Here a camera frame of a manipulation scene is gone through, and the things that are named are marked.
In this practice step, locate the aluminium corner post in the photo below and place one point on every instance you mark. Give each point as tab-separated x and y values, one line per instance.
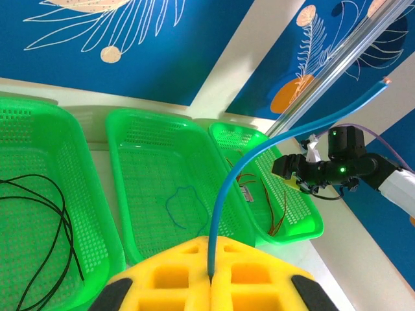
337	61

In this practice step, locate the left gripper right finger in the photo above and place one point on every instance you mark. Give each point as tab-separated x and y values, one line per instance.
253	259

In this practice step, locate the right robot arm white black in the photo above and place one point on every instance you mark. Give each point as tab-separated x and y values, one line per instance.
398	188

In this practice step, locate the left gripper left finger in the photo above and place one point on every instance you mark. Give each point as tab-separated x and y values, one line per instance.
181	259

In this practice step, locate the green plastic mesh basket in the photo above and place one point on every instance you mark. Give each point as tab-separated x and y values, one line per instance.
155	155
291	210
32	142

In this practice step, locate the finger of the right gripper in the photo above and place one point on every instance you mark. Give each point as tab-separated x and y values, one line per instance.
287	166
296	184

